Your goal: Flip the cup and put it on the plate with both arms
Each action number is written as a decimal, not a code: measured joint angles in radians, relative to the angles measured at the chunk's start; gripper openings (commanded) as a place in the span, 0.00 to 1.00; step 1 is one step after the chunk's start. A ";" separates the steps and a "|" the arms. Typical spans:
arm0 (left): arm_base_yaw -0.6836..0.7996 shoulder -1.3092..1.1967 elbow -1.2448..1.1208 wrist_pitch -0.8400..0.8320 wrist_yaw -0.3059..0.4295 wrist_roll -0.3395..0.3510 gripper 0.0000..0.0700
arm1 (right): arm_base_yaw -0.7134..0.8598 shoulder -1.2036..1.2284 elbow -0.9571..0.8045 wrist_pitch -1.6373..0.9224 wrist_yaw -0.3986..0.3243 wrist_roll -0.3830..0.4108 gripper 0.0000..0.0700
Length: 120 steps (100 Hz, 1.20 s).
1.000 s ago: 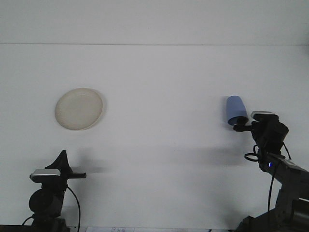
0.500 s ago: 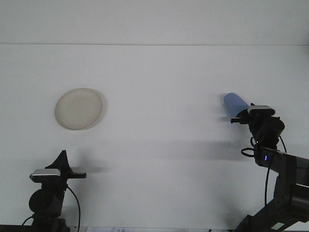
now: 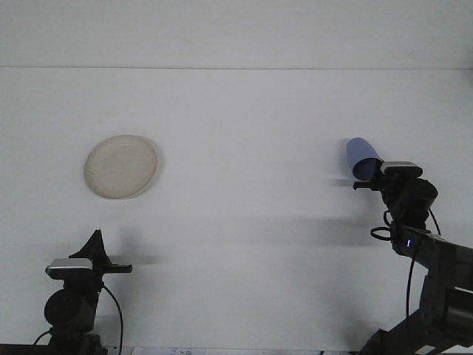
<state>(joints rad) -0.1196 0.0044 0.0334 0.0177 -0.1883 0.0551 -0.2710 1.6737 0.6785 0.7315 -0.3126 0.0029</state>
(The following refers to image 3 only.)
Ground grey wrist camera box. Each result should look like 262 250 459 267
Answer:
380 160 424 178
45 258 93 280

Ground pale round plate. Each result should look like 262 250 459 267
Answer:
83 134 160 201

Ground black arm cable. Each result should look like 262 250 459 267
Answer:
370 209 441 322
101 283 124 354

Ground pale blue cup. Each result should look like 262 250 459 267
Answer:
345 137 384 182

